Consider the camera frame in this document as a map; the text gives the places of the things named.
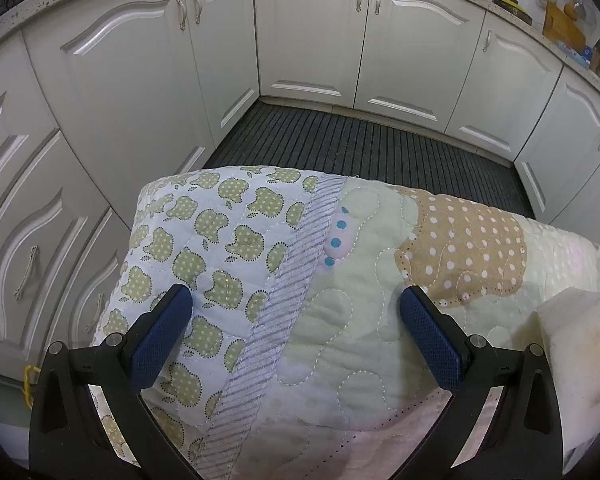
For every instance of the white foam block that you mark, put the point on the white foam block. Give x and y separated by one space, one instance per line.
580 360

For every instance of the row of white cabinet doors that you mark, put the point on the row of white cabinet doors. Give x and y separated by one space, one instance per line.
305 35

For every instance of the wooden cutting board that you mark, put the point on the wooden cutting board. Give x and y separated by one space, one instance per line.
562 27

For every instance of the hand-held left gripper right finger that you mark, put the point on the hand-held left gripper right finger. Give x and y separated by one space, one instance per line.
432 345

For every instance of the yellow lidded pot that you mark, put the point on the yellow lidded pot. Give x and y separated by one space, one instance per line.
511 7

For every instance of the blue plastic pack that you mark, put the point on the blue plastic pack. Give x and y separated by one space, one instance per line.
575 52

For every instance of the black ribbed floor mat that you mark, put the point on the black ribbed floor mat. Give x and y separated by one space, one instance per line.
355 145

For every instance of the quilted apple print blanket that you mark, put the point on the quilted apple print blanket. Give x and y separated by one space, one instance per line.
360 260

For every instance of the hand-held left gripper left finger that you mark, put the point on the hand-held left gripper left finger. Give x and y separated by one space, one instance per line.
162 340

